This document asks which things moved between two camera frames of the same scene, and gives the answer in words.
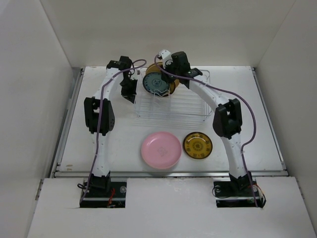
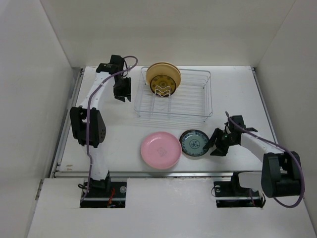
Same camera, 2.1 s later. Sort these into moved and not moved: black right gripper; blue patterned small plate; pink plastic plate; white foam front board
Moved: black right gripper; blue patterned small plate
Not moved: white foam front board; pink plastic plate
